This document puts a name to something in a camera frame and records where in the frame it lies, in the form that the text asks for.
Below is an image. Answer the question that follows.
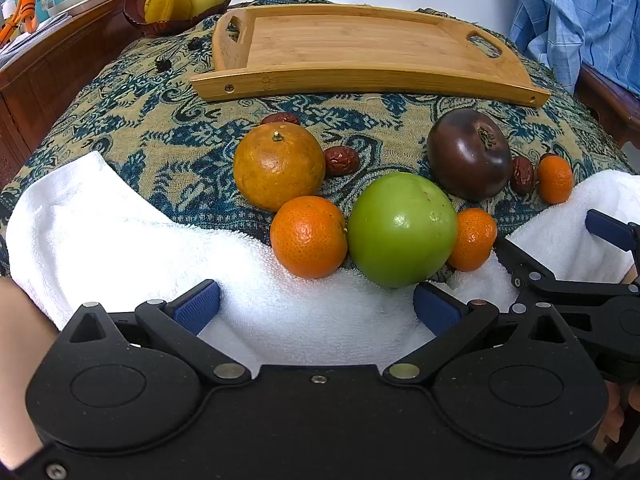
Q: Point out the orange handled tool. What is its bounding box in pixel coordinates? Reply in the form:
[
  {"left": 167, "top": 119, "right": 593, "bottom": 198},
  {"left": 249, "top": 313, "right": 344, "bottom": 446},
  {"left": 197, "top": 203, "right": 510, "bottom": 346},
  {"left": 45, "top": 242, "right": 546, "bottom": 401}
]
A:
[{"left": 0, "top": 0, "right": 38, "bottom": 43}]

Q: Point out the red date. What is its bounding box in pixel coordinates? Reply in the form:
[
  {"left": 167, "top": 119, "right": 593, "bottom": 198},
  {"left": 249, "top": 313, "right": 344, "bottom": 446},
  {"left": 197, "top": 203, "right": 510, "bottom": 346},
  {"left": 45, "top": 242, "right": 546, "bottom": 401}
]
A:
[
  {"left": 261, "top": 112, "right": 302, "bottom": 127},
  {"left": 324, "top": 146, "right": 361, "bottom": 178},
  {"left": 510, "top": 156, "right": 536, "bottom": 196}
]

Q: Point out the medium mandarin orange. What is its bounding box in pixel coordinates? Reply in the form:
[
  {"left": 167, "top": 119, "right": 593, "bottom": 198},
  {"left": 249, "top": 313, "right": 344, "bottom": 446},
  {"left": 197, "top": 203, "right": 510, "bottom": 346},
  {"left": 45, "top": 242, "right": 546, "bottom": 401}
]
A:
[{"left": 270, "top": 196, "right": 349, "bottom": 279}]

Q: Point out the large brownish orange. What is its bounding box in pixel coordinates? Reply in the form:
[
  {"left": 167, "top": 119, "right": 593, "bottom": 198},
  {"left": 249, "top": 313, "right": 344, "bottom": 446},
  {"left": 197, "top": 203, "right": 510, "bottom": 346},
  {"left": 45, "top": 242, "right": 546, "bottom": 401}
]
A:
[{"left": 233, "top": 122, "right": 327, "bottom": 212}]

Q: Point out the white towel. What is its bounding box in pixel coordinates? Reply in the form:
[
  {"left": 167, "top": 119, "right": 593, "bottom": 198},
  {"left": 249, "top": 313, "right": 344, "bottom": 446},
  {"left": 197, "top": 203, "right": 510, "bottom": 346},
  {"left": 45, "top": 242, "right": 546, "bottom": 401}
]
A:
[{"left": 5, "top": 150, "right": 640, "bottom": 381}]

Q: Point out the small mandarin orange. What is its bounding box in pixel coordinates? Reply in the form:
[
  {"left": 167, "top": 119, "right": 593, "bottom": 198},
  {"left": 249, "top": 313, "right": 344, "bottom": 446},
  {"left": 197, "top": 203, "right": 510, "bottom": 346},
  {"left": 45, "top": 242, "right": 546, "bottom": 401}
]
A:
[
  {"left": 446, "top": 208, "right": 498, "bottom": 272},
  {"left": 536, "top": 155, "right": 574, "bottom": 205}
]

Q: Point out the dark purple round fruit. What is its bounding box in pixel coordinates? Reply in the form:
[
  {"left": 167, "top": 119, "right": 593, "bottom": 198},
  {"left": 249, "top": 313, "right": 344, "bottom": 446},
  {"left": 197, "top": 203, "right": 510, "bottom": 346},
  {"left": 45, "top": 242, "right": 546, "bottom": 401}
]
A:
[{"left": 426, "top": 108, "right": 514, "bottom": 202}]

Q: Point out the wooden tray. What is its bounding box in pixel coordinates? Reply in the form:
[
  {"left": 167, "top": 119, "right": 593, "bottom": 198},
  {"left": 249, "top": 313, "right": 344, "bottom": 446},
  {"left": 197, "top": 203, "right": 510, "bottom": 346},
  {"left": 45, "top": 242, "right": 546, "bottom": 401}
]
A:
[{"left": 190, "top": 4, "right": 552, "bottom": 108}]

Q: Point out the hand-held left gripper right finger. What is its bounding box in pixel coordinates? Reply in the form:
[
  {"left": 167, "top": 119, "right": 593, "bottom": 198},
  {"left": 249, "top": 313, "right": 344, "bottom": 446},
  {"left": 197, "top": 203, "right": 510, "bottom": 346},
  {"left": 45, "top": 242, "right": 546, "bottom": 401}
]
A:
[{"left": 382, "top": 281, "right": 583, "bottom": 387}]

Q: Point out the wooden chair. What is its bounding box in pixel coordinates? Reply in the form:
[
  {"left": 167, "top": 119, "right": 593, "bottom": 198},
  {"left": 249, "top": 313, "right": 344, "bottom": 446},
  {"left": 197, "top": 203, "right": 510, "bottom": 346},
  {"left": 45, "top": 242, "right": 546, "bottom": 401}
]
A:
[{"left": 575, "top": 62, "right": 640, "bottom": 151}]

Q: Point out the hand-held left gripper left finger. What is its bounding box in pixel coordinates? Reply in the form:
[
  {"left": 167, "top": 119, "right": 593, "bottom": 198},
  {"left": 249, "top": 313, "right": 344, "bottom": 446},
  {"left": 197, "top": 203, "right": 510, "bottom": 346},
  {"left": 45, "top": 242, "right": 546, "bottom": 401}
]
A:
[{"left": 64, "top": 280, "right": 252, "bottom": 387}]

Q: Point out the blue patterned tablecloth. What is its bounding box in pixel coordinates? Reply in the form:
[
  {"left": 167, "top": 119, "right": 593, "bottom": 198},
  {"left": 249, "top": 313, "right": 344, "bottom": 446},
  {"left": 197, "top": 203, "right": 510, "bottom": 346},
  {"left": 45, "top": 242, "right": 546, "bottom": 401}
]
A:
[{"left": 0, "top": 0, "right": 638, "bottom": 286}]

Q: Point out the stack of papers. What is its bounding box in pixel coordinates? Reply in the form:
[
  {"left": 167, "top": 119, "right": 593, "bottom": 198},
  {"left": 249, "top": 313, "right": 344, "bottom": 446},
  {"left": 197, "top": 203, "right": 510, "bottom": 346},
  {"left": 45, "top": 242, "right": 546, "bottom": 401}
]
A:
[{"left": 0, "top": 12, "right": 73, "bottom": 68}]

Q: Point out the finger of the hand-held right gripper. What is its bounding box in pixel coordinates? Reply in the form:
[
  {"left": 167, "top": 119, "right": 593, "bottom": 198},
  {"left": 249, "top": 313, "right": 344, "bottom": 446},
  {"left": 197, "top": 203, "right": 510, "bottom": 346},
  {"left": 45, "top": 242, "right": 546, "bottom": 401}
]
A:
[
  {"left": 586, "top": 208, "right": 636, "bottom": 252},
  {"left": 494, "top": 236, "right": 640, "bottom": 311}
]

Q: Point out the red plastic bowl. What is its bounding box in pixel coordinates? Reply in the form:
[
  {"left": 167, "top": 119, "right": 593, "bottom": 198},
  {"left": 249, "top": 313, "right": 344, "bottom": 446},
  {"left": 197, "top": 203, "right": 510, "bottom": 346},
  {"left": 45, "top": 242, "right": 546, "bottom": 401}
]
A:
[{"left": 122, "top": 0, "right": 237, "bottom": 37}]

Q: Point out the person's left forearm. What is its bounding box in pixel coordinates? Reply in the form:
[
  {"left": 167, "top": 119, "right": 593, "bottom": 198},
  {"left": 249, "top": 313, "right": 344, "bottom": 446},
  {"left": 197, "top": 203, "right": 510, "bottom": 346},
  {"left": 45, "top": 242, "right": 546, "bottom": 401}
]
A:
[{"left": 0, "top": 276, "right": 60, "bottom": 468}]

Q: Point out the green apple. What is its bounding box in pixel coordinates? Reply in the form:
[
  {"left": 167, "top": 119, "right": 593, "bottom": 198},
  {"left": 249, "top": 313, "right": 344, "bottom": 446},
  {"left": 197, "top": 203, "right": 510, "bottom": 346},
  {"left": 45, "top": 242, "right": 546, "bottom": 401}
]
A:
[{"left": 347, "top": 172, "right": 459, "bottom": 289}]

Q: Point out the person's right hand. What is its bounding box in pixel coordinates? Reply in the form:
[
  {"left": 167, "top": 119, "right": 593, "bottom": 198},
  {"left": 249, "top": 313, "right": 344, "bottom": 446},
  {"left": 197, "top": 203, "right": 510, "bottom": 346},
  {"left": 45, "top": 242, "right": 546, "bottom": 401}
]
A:
[{"left": 602, "top": 382, "right": 628, "bottom": 461}]

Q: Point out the blue plaid cloth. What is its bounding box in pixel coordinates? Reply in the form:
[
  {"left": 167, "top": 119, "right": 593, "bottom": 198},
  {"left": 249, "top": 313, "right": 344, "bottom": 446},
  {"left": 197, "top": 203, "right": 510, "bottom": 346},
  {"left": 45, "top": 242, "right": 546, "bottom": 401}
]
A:
[{"left": 501, "top": 0, "right": 640, "bottom": 95}]

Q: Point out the wooden cabinet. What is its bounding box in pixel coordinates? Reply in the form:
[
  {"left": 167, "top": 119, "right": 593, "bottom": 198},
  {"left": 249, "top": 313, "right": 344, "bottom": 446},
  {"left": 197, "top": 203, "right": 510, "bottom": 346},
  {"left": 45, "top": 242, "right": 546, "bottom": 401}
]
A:
[{"left": 0, "top": 0, "right": 146, "bottom": 181}]

